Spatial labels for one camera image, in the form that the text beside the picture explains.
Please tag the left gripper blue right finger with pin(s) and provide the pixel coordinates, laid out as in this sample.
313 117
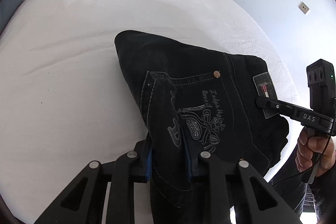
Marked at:
192 151

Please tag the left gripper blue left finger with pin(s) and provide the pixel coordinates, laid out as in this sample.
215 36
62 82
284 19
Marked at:
147 162

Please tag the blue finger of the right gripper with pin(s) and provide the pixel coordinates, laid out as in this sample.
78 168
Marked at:
272 107

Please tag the black jeans pant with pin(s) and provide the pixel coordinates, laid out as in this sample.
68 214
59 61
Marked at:
188 92

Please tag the person's right hand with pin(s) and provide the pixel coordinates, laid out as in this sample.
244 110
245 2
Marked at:
307 146

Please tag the white bed mattress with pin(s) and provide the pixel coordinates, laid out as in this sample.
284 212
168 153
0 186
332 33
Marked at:
64 101

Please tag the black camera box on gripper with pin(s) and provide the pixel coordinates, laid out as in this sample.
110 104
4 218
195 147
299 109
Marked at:
321 83

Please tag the lower wall socket plate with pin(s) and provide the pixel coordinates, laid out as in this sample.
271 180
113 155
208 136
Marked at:
303 7

